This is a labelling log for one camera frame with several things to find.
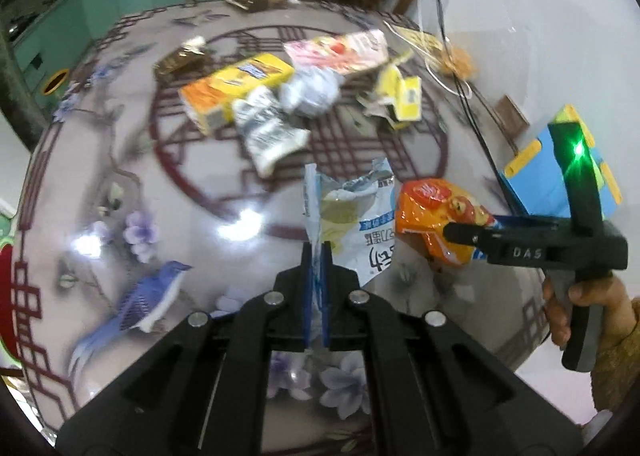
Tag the green yellow bin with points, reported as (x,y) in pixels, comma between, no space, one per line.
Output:
(55,82)

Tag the white blue pouch wrapper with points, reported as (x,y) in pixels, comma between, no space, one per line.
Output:
(350,231)

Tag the teal kitchen cabinets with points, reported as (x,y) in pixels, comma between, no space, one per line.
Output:
(100,1)

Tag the crumpled beige paper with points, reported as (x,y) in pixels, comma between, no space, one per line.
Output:
(375,108)

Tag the small brown card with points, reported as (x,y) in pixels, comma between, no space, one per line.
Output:
(511,115)

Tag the clear bag of orange snacks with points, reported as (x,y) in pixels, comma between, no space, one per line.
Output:
(455,61)

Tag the blue yellow box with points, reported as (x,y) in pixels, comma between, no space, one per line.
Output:
(540,176)

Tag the torn yellow carton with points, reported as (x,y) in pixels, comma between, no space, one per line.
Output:
(402,96)

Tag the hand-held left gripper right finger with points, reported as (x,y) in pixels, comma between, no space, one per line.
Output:
(440,386)

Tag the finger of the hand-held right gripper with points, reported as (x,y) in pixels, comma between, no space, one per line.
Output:
(525,224)
(467,234)

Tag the person's right hand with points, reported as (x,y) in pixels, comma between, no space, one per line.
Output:
(607,298)

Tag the yellow white drink carton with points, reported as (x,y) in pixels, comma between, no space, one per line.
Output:
(230,88)

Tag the person's right forearm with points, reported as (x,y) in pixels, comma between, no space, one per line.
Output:
(620,356)

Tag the brown cigarette pack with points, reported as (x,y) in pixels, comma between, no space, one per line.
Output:
(177,58)

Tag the black white wrapper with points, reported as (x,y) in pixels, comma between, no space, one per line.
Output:
(267,131)

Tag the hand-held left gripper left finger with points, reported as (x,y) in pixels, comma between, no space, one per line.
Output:
(200,376)

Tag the red green stool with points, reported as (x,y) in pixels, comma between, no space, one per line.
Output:
(7,286)

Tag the pink snack box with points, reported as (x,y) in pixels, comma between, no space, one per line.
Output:
(340,51)

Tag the orange snack wrapper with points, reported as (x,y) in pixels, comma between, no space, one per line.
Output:
(435,216)

